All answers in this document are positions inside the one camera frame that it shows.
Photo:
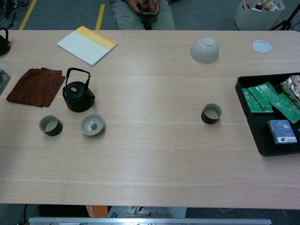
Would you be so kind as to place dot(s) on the green tea packet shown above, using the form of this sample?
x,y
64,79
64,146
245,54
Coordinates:
x,y
286,107
262,92
248,103

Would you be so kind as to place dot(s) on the brown phone in hands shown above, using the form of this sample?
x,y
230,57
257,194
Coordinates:
x,y
147,10

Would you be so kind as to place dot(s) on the green picture card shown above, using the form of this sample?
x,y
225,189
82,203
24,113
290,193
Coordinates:
x,y
3,79

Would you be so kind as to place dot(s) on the black tripod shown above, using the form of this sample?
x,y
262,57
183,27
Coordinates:
x,y
284,23

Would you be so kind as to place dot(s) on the white storage bin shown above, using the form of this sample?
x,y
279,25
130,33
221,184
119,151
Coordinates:
x,y
253,18

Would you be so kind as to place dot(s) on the blue tissue pack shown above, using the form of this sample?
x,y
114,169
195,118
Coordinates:
x,y
281,131

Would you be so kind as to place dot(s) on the brown folded cloth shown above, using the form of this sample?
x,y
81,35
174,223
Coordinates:
x,y
32,86

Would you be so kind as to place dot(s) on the shiny foil snack bag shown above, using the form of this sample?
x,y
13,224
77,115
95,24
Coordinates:
x,y
293,86

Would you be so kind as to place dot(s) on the orange object under table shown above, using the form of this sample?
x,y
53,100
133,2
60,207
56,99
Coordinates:
x,y
96,211

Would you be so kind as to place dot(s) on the aluminium profile rail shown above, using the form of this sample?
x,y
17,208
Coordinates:
x,y
140,221

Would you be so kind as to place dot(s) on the seated person in khaki trousers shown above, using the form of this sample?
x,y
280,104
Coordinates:
x,y
126,18

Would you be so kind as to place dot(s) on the white robot base chassis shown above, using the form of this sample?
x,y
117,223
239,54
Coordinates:
x,y
145,212

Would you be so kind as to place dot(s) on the shallow beige cup with knob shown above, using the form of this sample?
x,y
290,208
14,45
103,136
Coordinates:
x,y
87,124

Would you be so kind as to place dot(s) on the white yellow Lexicon booklet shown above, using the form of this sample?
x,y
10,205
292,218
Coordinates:
x,y
84,47

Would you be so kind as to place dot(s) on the dark green cup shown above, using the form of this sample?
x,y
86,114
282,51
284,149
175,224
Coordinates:
x,y
55,131
211,120

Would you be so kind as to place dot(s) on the grey round table cap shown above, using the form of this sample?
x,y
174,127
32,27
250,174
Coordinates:
x,y
262,46

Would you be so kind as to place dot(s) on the beige upturned bowl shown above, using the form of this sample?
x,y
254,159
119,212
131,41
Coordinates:
x,y
204,52

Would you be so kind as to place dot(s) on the black plastic tray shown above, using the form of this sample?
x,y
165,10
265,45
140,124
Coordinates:
x,y
260,131

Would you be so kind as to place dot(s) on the black cast iron teapot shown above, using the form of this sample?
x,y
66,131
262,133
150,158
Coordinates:
x,y
77,100

